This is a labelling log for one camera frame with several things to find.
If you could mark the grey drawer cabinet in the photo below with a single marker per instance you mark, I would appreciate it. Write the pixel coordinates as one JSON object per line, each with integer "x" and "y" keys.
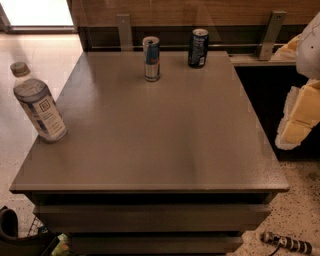
{"x": 180, "y": 166}

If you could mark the dark blue soda can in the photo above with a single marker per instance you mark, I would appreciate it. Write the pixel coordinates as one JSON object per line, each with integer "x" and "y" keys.
{"x": 198, "y": 48}

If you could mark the metal bracket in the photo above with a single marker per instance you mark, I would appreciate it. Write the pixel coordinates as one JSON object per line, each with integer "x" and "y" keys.
{"x": 125, "y": 32}
{"x": 271, "y": 32}

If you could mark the right metal bracket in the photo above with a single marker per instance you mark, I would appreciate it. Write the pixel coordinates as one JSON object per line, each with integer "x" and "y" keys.
{"x": 271, "y": 32}

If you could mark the black white striped tool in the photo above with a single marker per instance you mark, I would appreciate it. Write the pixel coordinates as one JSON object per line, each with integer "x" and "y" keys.
{"x": 290, "y": 244}

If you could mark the blue label plastic water bottle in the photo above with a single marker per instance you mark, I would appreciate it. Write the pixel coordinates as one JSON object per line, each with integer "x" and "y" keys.
{"x": 36, "y": 99}

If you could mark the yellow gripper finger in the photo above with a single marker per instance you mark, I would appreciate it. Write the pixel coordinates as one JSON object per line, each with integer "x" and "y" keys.
{"x": 288, "y": 51}
{"x": 301, "y": 114}

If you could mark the left metal bracket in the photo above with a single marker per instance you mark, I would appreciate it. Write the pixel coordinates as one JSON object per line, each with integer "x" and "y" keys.
{"x": 125, "y": 32}

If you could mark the black bag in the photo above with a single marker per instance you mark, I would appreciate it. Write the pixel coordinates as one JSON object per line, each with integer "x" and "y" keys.
{"x": 11, "y": 244}

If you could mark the green package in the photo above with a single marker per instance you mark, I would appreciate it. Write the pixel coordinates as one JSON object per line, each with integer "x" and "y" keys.
{"x": 63, "y": 247}

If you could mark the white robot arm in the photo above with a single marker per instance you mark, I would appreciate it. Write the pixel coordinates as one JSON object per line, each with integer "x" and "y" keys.
{"x": 308, "y": 51}

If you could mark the redbull can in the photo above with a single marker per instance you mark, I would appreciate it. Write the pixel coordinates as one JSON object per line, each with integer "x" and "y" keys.
{"x": 151, "y": 49}

